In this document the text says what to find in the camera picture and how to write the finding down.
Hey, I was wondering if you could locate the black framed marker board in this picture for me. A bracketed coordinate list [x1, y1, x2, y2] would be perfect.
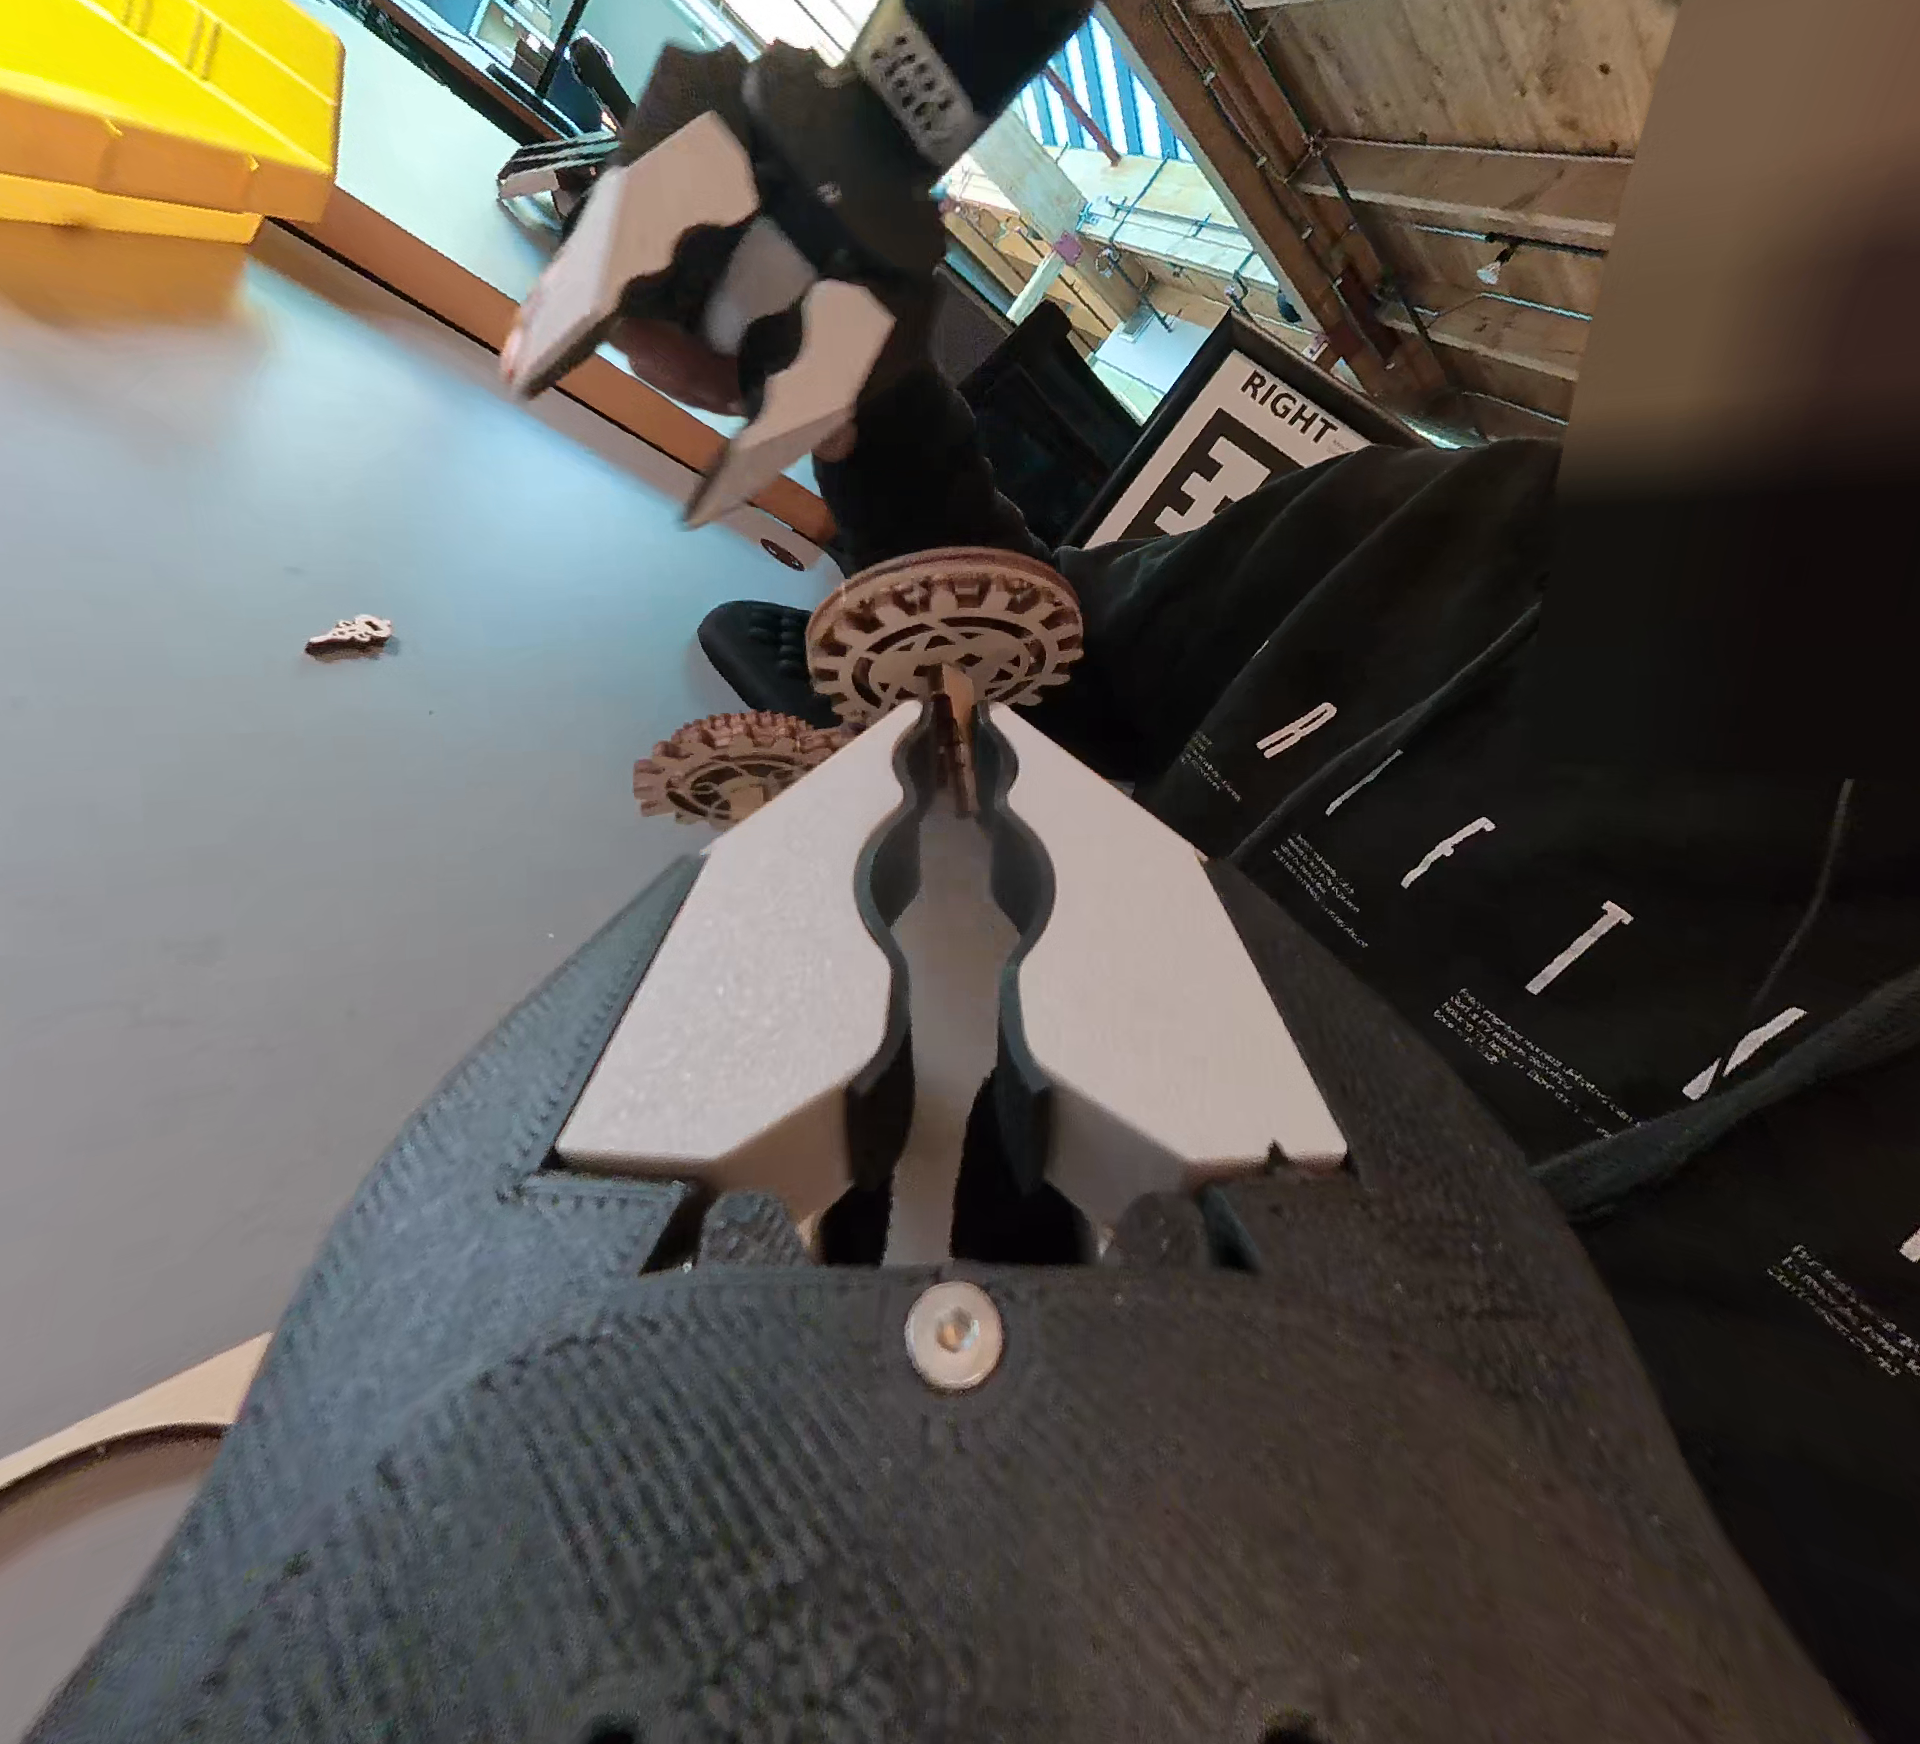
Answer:
[1076, 317, 1434, 550]

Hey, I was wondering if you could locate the person's right hand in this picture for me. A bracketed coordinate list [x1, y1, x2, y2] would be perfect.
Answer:
[618, 317, 751, 419]

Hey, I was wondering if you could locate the person's black hoodie torso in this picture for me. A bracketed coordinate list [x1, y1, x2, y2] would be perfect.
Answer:
[1035, 431, 1920, 1744]

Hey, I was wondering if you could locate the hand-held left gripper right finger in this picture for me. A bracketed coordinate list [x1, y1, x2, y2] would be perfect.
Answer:
[975, 706, 1352, 1258]

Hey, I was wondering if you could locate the wooden puzzle sheet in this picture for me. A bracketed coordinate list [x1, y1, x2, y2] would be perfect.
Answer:
[0, 1330, 276, 1494]

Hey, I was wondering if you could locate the dark computer monitor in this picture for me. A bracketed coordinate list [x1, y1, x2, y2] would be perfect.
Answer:
[956, 300, 1151, 538]

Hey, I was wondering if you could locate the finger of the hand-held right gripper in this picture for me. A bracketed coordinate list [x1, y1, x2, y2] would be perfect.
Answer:
[683, 221, 894, 532]
[499, 108, 762, 405]

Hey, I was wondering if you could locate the wooden gear assembly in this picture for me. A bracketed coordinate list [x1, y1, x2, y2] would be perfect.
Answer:
[631, 546, 1088, 829]

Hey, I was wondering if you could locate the wood-edged grey table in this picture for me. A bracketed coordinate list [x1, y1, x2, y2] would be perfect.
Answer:
[246, 0, 840, 550]

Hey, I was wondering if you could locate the yellow plastic bin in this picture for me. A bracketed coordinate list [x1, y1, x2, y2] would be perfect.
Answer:
[0, 0, 351, 251]

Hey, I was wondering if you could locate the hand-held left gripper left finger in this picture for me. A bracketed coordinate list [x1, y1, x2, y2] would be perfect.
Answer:
[553, 700, 937, 1255]

